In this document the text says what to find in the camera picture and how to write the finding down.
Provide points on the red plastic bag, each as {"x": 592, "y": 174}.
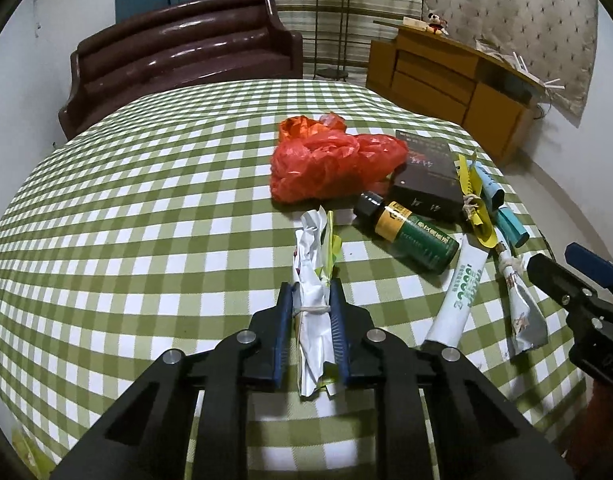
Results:
{"x": 326, "y": 170}

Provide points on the orange plastic bag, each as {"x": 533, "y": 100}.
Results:
{"x": 301, "y": 126}

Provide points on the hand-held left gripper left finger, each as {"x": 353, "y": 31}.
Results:
{"x": 282, "y": 332}

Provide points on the silver tied wrapper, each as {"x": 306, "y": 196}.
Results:
{"x": 524, "y": 315}

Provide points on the mouse plush toy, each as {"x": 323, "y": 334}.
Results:
{"x": 436, "y": 22}

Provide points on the beige quilted cloth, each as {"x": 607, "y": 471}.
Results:
{"x": 526, "y": 10}

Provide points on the white router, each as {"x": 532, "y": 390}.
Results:
{"x": 531, "y": 77}

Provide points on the striped curtain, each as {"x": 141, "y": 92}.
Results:
{"x": 381, "y": 15}

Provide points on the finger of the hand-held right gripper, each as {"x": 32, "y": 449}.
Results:
{"x": 551, "y": 275}
{"x": 591, "y": 262}

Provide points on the black cigarette box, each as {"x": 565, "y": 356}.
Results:
{"x": 426, "y": 185}

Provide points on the wooden cabinet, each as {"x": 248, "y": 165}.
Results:
{"x": 436, "y": 80}

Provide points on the green checked tablecloth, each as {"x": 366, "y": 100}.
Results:
{"x": 161, "y": 210}

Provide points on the light blue paper wrapper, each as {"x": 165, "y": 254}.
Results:
{"x": 491, "y": 187}

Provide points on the yellow tied wrapper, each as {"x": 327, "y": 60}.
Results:
{"x": 469, "y": 185}

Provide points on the small white box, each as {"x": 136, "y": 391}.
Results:
{"x": 414, "y": 23}

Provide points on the rolled white green-printed wrapper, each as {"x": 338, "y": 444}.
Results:
{"x": 461, "y": 295}

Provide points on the person's right forearm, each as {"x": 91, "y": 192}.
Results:
{"x": 604, "y": 425}

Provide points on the green glass bottle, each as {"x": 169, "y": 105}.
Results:
{"x": 416, "y": 237}

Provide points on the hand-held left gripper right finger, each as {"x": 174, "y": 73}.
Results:
{"x": 338, "y": 332}

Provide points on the black metal plant stand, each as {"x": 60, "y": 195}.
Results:
{"x": 344, "y": 30}

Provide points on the dark brown leather sofa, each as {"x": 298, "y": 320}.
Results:
{"x": 176, "y": 45}

